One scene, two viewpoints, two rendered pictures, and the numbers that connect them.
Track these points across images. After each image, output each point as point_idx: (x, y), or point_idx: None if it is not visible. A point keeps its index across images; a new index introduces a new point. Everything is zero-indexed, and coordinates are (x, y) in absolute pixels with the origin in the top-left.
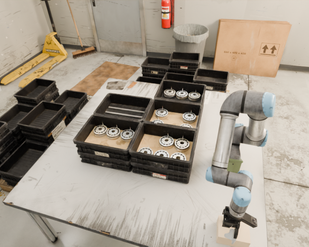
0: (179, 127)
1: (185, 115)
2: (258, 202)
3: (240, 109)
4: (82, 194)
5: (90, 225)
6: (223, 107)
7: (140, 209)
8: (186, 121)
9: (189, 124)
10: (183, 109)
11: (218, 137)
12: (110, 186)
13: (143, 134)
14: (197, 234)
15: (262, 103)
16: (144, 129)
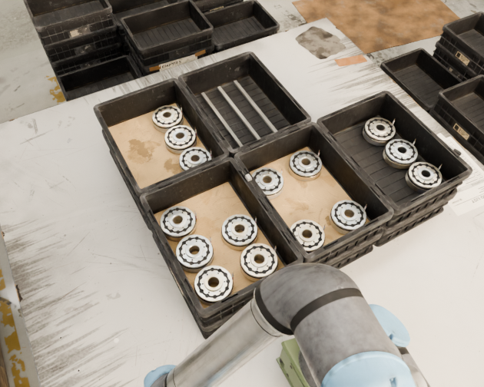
0: (280, 224)
1: (343, 206)
2: None
3: (290, 325)
4: (56, 206)
5: (15, 263)
6: (268, 280)
7: (94, 307)
8: (330, 220)
9: (333, 231)
10: (355, 190)
11: (213, 332)
12: (100, 228)
13: (223, 181)
14: None
15: (328, 375)
16: (230, 173)
